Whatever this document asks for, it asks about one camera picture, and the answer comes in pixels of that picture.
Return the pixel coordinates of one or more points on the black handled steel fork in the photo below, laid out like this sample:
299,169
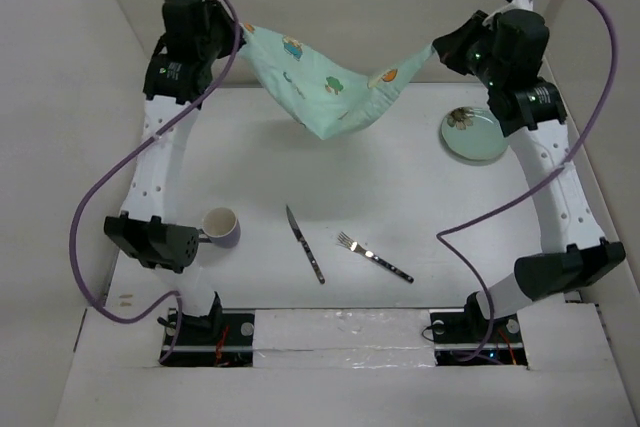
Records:
359,249

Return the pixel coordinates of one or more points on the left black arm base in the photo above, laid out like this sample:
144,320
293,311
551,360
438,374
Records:
228,343

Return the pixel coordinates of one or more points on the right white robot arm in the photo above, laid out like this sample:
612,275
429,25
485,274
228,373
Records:
504,52

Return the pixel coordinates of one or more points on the black handled table knife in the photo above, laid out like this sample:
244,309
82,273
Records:
304,244

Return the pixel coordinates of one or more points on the green floral plate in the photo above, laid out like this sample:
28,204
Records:
473,133

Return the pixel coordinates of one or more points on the mint green cartoon placemat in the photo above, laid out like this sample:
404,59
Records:
327,99

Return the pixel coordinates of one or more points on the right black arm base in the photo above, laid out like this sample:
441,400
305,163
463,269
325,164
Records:
457,343

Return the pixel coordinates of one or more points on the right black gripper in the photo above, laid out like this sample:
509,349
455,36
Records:
452,46

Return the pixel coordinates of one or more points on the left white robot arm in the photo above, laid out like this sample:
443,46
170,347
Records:
146,231

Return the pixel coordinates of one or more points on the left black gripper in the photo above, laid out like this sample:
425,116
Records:
215,9

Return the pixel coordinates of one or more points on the purple ceramic mug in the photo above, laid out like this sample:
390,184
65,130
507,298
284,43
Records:
220,227

